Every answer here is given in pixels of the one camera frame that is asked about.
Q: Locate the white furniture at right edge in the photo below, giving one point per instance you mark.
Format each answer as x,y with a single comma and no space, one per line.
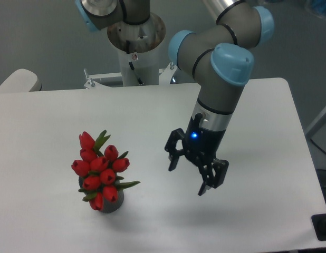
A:
318,122

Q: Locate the blue items top right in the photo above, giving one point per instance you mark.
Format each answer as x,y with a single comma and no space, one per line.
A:
316,8

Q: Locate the white chair armrest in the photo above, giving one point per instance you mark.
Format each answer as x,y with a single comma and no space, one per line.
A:
22,80

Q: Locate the black device at table edge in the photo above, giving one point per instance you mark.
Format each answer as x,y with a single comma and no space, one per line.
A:
319,223

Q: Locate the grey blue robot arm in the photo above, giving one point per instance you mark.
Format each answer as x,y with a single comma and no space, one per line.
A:
219,60

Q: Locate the dark grey ribbed vase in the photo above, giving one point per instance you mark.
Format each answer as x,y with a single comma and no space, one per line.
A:
108,207

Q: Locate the white metal base frame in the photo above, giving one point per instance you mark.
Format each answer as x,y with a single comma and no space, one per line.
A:
94,81

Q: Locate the red tulip bouquet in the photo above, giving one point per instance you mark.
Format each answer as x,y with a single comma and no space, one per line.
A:
98,167

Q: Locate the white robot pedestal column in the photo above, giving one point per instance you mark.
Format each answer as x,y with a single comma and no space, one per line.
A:
138,50

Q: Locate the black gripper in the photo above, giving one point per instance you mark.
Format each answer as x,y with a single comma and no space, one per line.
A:
202,144

